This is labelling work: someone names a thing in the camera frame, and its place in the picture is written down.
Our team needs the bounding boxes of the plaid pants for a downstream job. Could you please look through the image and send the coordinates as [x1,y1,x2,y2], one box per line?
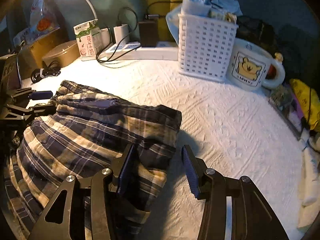
[4,80,182,239]

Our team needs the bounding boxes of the white power strip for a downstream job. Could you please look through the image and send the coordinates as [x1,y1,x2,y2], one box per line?
[100,41,178,61]

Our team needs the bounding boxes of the white charger plug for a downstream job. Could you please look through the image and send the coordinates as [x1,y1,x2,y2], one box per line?
[113,24,130,46]

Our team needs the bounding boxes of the tan lidded box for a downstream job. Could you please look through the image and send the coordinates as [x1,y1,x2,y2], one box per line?
[42,40,80,68]

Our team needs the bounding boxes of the cardboard box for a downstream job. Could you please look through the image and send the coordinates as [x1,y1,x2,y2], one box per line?
[17,28,69,80]

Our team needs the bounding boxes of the white plastic basket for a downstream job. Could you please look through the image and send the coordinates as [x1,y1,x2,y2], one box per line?
[178,15,238,82]

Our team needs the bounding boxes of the white textured tablecloth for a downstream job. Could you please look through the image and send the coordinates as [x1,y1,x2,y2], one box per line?
[22,60,304,239]

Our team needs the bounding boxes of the green white milk carton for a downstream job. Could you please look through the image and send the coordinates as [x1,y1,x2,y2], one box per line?
[73,19,103,61]

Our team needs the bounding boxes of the black charger adapter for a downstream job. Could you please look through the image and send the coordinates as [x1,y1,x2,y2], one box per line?
[138,21,159,48]

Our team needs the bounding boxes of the yellow snack bag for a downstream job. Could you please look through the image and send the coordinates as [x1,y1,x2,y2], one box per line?
[290,79,320,132]

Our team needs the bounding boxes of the white bear mug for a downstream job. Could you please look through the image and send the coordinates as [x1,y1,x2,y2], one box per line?
[226,38,285,91]

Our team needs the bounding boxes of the snack bag with orange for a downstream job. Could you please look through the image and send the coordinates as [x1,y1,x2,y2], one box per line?
[13,0,60,46]

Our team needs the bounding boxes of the coiled black cable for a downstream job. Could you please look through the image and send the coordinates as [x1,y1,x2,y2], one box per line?
[30,61,62,84]

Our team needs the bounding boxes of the teal curtain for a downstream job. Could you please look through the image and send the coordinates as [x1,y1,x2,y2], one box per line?
[53,0,145,40]

